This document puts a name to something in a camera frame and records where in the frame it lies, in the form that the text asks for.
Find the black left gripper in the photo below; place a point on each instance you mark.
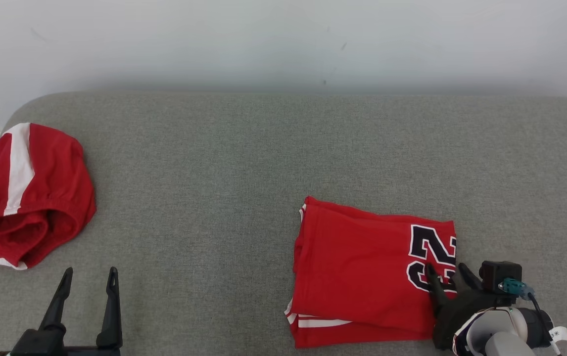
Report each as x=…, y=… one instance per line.
x=90, y=351

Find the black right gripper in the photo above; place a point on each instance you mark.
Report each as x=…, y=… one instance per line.
x=461, y=311

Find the red basketball jersey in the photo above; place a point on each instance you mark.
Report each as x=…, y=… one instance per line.
x=353, y=267

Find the red shorts with white stripe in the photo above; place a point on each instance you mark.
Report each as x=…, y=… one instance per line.
x=51, y=178

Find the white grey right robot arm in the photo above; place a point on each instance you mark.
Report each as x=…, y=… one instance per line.
x=496, y=331

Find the small white tag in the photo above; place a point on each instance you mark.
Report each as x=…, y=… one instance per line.
x=559, y=334

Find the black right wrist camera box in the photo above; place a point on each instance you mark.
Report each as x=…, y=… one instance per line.
x=496, y=272

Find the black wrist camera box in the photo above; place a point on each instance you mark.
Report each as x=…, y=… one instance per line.
x=496, y=272
x=38, y=343

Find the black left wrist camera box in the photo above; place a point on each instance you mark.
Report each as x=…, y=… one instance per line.
x=38, y=343

